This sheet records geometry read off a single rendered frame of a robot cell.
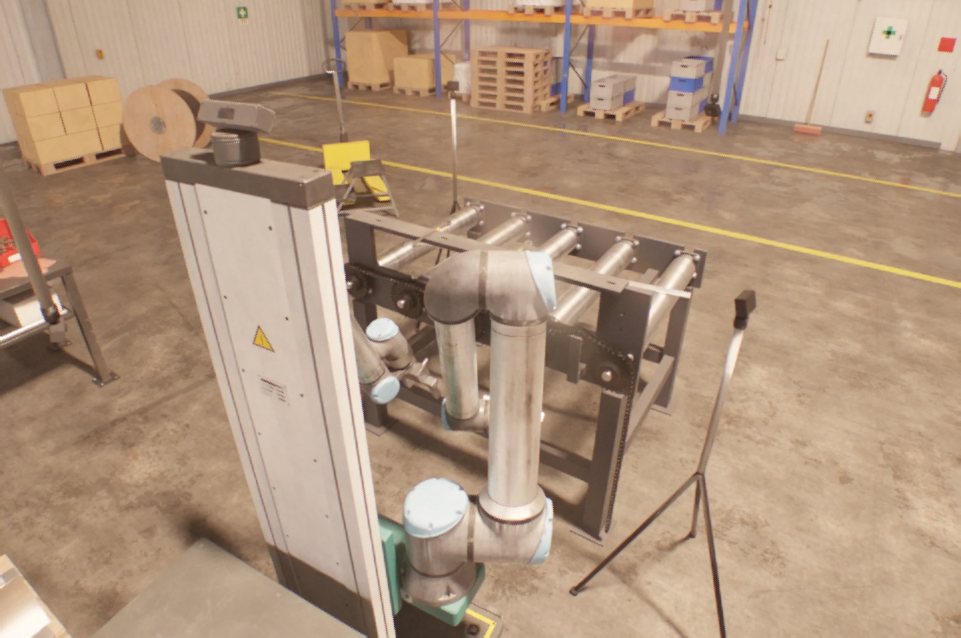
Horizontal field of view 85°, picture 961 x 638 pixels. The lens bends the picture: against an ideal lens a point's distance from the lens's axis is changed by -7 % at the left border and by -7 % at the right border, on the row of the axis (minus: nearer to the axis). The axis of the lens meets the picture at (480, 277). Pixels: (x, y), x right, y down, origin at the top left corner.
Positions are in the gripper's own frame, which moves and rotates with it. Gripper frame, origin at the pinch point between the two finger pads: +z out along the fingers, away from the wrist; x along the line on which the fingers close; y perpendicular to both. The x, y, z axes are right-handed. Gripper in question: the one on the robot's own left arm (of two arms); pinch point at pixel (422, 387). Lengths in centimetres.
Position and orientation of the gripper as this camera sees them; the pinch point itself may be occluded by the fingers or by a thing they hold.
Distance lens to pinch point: 203.1
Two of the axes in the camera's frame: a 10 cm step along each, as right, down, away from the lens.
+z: 3.3, 6.8, 6.5
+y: 5.2, -7.1, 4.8
